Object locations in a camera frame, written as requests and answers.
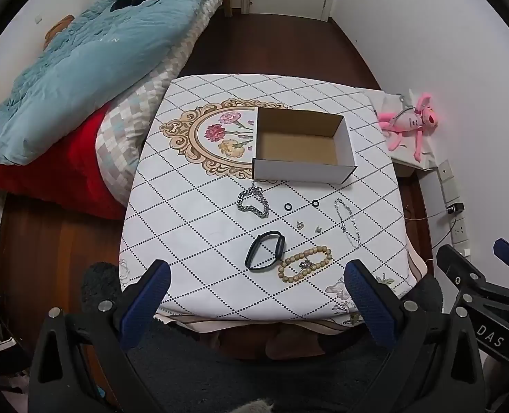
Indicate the person's dark fleece pants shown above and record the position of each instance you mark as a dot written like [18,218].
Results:
[220,374]

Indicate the brown wooden headboard piece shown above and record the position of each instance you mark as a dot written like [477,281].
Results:
[58,28]

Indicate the grey checkered quilt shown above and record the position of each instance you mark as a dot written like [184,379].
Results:
[121,137]

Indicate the white cardboard box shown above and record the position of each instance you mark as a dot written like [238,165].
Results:
[299,167]

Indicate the red blanket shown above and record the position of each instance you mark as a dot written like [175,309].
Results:
[60,172]

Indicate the black wristband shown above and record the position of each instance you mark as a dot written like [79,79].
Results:
[276,245]

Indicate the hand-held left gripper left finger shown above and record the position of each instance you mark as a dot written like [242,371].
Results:
[150,302]

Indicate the pink plush toy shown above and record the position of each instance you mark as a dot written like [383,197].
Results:
[411,122]

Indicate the grey fuzzy tuft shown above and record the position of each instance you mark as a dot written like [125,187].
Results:
[259,406]

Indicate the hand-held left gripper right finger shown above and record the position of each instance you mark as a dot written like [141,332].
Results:
[366,299]

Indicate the white floral diamond-pattern tablecloth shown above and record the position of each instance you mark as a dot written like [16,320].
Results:
[194,232]

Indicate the black plug-in charger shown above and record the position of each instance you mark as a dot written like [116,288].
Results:
[454,208]

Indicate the light blue duvet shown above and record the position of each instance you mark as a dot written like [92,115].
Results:
[99,60]

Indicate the wooden bed frame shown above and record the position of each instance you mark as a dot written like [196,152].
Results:
[228,4]

